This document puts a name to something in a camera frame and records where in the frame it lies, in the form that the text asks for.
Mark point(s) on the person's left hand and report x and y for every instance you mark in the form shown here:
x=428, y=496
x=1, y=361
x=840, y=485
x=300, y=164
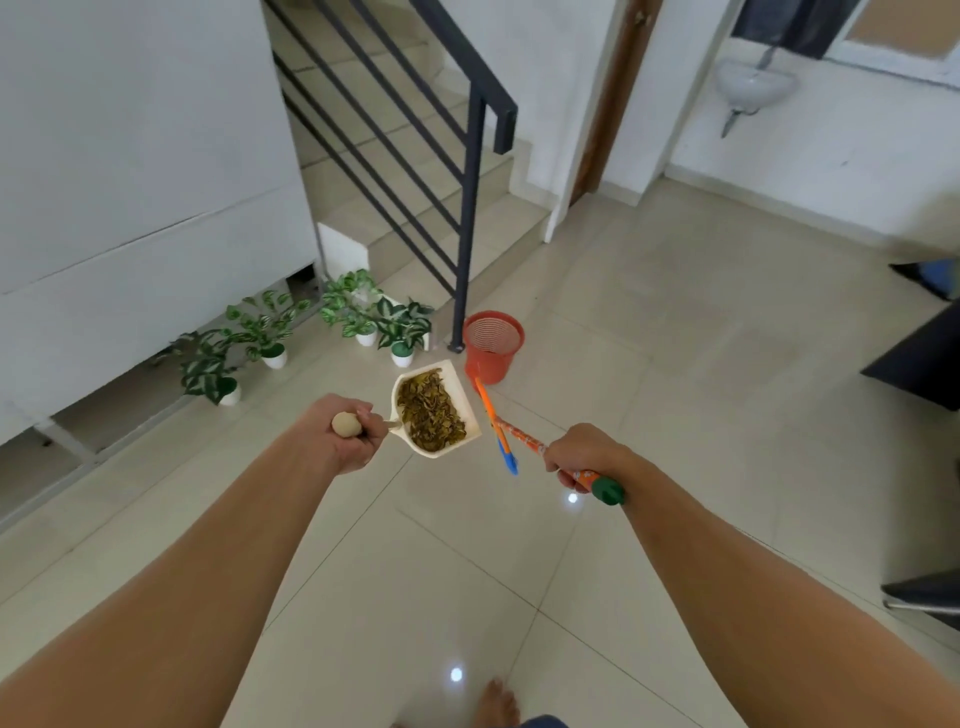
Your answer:
x=321, y=444

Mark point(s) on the person's right hand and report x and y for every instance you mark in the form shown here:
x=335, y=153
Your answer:
x=596, y=450

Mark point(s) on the person's right fingers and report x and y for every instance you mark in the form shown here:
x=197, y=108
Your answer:
x=561, y=461

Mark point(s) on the person's left fingers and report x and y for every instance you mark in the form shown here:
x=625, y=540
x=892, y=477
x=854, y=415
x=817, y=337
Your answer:
x=373, y=439

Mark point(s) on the orange patterned broom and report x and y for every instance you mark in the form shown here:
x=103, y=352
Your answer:
x=525, y=439

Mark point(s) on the person's right forearm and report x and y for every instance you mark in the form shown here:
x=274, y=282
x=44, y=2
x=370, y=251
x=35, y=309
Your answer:
x=765, y=607

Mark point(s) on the person's left forearm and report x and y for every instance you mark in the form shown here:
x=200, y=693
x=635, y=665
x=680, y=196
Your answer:
x=172, y=592

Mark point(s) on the pile of dry leaves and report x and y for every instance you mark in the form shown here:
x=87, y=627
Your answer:
x=429, y=412

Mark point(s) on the potted plant in white pot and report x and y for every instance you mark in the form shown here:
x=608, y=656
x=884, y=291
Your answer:
x=403, y=328
x=264, y=324
x=204, y=367
x=351, y=300

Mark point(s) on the orange plastic waste basket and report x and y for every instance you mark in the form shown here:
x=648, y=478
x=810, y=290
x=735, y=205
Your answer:
x=491, y=360

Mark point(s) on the beige tiled staircase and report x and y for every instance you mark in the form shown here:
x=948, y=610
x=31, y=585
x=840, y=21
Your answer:
x=495, y=217

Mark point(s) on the person's bare foot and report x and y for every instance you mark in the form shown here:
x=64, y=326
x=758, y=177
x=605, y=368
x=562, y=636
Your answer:
x=495, y=706

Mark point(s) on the blue trouser leg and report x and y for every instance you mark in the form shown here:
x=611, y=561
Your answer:
x=544, y=723

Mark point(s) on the black metal stair railing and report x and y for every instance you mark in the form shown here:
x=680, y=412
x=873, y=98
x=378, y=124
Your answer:
x=471, y=187

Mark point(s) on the white panel counter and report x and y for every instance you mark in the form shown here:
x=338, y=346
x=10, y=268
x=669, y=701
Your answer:
x=142, y=172

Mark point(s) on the black furniture panel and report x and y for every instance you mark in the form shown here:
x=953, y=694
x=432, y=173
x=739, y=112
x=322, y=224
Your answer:
x=922, y=360

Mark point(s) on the grey sink drain pipe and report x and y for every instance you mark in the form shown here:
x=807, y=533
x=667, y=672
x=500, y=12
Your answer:
x=731, y=121

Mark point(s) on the black chair with metal leg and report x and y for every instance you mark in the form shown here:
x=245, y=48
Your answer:
x=926, y=596

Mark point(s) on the black and blue seat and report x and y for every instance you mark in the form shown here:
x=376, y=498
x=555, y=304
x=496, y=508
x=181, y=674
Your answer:
x=934, y=277

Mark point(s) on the brown wooden door frame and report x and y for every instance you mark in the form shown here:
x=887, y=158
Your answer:
x=616, y=97

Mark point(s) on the white wall sink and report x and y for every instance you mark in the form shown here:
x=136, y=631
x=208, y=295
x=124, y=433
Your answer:
x=752, y=82

